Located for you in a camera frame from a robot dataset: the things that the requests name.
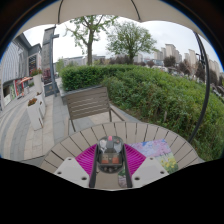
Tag grey sign pillar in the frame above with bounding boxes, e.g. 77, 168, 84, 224
41, 26, 61, 98

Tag grey transparent computer mouse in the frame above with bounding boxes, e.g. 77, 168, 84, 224
96, 134, 125, 174

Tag bare-trunked green tree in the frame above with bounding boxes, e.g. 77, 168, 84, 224
64, 14, 118, 66

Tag green hedge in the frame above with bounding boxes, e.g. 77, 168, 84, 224
59, 63, 224, 162

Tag distant beige apartment blocks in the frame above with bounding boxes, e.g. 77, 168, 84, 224
151, 43, 224, 85

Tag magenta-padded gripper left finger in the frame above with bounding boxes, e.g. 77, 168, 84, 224
53, 143, 100, 189

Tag flower print mouse pad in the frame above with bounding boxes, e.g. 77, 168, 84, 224
117, 138, 180, 188

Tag beige parasol canopy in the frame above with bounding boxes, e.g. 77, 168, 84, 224
15, 0, 210, 42

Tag white planter with flowers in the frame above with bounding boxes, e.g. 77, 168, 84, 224
26, 97, 45, 131
30, 68, 46, 98

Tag brown slatted chair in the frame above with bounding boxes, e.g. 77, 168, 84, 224
64, 85, 125, 135

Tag round-crowned green tree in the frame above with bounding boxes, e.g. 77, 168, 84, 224
106, 21, 158, 65

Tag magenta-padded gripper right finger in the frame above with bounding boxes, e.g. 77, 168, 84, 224
122, 143, 169, 189

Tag grey shopfront building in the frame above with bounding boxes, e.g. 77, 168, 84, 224
0, 33, 43, 108

